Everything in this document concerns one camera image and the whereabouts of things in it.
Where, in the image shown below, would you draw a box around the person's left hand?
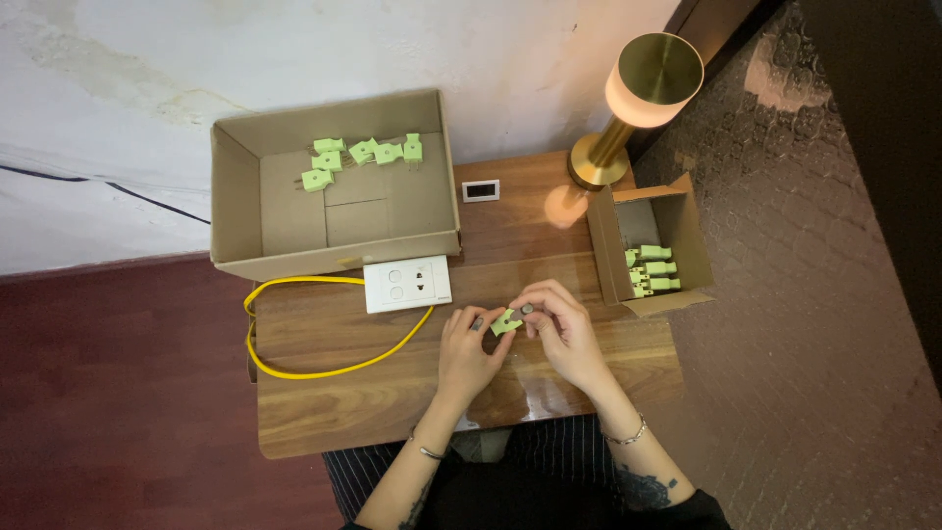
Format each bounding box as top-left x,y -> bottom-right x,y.
436,305 -> 518,404

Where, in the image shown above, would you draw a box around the person's right hand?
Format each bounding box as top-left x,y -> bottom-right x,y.
508,278 -> 618,403

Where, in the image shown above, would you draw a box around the silver bangle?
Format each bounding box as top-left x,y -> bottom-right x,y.
409,424 -> 448,462

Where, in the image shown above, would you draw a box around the small open cardboard box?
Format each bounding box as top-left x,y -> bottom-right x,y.
586,173 -> 716,318

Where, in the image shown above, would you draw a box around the dark striped trousers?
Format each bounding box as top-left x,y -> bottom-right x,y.
322,416 -> 627,530

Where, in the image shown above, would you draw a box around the black top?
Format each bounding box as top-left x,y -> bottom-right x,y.
340,460 -> 733,530

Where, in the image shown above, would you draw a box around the small white digital display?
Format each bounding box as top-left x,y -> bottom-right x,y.
461,179 -> 501,204

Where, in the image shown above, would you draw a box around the brass table lamp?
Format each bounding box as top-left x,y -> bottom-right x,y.
567,31 -> 705,192

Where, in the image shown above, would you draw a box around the large open cardboard box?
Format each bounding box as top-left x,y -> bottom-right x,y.
209,88 -> 463,282

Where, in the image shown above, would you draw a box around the scattered group of green plugs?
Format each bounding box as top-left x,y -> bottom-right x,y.
296,132 -> 425,194

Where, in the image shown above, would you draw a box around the dark wooden cabinet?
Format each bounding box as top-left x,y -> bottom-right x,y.
798,0 -> 942,398

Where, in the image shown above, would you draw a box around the white wall socket panel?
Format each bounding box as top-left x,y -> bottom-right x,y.
363,255 -> 453,315

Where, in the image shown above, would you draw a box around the silver chain bracelet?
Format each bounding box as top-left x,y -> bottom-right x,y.
600,412 -> 649,447

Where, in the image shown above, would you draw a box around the yellow cable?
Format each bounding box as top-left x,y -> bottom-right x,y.
244,275 -> 435,381

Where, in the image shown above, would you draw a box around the thin black wall cable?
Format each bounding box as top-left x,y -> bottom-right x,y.
0,163 -> 211,225

